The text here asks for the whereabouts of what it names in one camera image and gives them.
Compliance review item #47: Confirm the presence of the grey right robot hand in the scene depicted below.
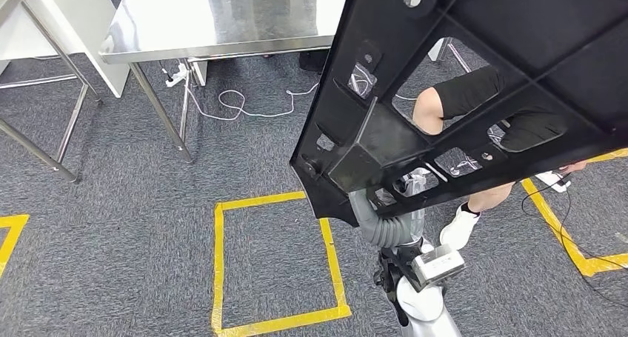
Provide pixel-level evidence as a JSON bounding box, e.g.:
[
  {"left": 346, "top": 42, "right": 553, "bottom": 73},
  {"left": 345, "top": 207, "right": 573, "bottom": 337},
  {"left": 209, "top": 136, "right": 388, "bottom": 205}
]
[{"left": 349, "top": 167, "right": 433, "bottom": 243}]

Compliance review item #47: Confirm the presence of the person's hand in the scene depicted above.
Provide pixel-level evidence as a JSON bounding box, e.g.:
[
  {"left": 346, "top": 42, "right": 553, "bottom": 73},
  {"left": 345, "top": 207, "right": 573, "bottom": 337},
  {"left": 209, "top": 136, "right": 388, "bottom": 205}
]
[{"left": 559, "top": 160, "right": 588, "bottom": 175}]

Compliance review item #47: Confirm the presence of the black plastic bracket plate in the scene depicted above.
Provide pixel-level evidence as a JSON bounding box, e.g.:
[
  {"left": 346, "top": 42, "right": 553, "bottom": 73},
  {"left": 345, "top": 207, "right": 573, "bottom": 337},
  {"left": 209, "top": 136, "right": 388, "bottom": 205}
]
[{"left": 289, "top": 0, "right": 628, "bottom": 228}]

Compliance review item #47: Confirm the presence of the stainless steel workbench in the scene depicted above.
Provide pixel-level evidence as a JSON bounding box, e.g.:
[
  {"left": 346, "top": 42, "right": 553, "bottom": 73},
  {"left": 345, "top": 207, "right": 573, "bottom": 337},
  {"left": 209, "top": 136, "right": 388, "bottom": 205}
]
[{"left": 98, "top": 0, "right": 473, "bottom": 165}]

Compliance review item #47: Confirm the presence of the person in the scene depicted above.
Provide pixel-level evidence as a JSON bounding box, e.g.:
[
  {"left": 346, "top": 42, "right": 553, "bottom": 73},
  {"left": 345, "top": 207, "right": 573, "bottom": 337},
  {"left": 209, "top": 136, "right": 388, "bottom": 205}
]
[{"left": 411, "top": 64, "right": 588, "bottom": 252}]

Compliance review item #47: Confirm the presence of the yellow floor tape square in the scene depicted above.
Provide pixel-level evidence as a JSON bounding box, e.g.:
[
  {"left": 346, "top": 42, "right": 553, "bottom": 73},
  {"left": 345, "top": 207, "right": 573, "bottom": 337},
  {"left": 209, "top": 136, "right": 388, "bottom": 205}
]
[
  {"left": 210, "top": 190, "right": 353, "bottom": 337},
  {"left": 0, "top": 213, "right": 31, "bottom": 280},
  {"left": 520, "top": 148, "right": 628, "bottom": 278}
]

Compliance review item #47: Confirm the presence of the stainless steel table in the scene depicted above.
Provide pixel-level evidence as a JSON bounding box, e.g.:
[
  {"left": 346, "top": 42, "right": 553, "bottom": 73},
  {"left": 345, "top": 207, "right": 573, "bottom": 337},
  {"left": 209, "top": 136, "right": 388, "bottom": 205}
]
[{"left": 0, "top": 0, "right": 105, "bottom": 184}]

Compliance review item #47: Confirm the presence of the black power cable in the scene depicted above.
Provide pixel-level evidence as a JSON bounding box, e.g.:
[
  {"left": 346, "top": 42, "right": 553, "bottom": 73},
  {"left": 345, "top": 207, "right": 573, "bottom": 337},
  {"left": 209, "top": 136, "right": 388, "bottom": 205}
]
[{"left": 520, "top": 175, "right": 628, "bottom": 307}]

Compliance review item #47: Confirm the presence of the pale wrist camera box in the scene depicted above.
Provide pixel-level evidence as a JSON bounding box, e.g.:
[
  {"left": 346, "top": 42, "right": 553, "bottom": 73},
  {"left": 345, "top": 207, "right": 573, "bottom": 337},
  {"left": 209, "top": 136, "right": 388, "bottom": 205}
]
[{"left": 411, "top": 244, "right": 466, "bottom": 293}]

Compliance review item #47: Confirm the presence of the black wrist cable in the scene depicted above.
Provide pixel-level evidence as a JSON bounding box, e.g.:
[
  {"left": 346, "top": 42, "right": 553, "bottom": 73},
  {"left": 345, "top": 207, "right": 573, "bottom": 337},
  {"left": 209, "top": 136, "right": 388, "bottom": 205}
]
[{"left": 373, "top": 246, "right": 415, "bottom": 328}]

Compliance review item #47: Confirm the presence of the white cable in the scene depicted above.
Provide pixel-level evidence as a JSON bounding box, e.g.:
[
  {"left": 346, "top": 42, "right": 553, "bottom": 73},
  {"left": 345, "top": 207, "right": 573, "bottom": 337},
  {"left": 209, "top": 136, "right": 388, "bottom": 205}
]
[{"left": 185, "top": 81, "right": 418, "bottom": 123}]

